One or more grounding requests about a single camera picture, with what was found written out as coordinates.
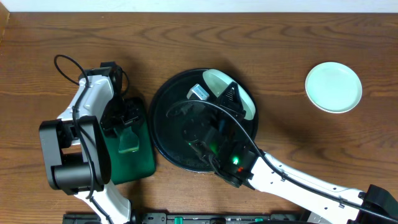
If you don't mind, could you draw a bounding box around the mint plate front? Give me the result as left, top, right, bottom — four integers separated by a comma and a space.
202, 69, 256, 121

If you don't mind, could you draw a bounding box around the mint plate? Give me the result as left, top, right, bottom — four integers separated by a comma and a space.
305, 62, 363, 114
202, 69, 256, 121

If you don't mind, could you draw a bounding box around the green yellow sponge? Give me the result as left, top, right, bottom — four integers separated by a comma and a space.
119, 128, 139, 154

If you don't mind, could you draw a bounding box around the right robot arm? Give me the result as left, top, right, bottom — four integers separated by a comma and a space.
166, 82, 397, 223

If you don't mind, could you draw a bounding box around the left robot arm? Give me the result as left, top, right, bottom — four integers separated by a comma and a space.
39, 62, 144, 223

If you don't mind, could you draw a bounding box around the black round tray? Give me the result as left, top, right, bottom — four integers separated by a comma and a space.
149, 68, 259, 172

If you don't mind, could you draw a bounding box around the green rectangular tray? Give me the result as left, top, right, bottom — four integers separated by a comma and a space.
102, 97, 155, 185

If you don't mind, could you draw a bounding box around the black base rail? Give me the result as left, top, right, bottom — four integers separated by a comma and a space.
62, 212, 312, 224

